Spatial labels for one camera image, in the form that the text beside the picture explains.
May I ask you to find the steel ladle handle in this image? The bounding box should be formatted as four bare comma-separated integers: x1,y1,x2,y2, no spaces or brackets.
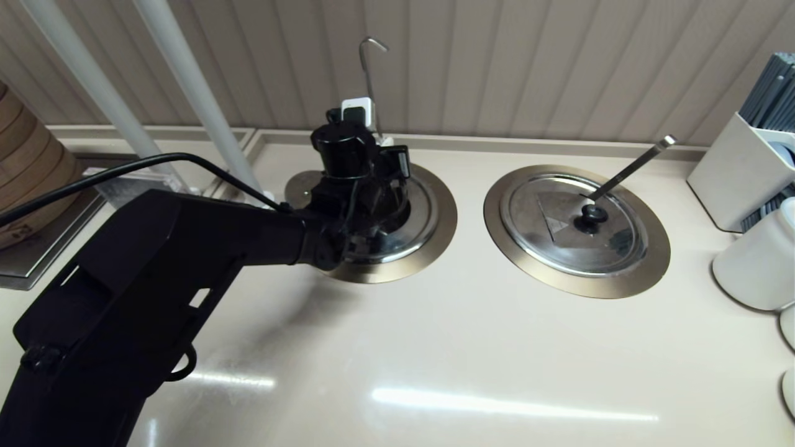
584,135,676,203
358,37,389,140

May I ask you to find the steel soup pot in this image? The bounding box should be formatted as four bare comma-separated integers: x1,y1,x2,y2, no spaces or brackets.
345,177,439,264

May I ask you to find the white metal pole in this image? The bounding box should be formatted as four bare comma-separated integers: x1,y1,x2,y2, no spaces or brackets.
132,0,277,209
19,0,187,193

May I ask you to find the clear acrylic sign block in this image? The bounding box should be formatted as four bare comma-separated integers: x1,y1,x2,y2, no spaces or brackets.
81,168,187,209

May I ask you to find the bamboo steamer stack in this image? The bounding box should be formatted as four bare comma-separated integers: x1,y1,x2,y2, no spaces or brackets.
0,84,88,249

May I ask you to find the white utensil holder box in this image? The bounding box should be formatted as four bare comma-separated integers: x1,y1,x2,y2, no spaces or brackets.
685,112,795,233

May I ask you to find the white ceramic jar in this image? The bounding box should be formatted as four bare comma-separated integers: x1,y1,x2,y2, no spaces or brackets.
711,197,795,312

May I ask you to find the grey chopsticks bundle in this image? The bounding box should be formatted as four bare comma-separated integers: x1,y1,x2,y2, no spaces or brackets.
736,53,795,233

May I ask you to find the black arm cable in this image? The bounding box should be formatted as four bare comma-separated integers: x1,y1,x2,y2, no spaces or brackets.
0,153,293,225

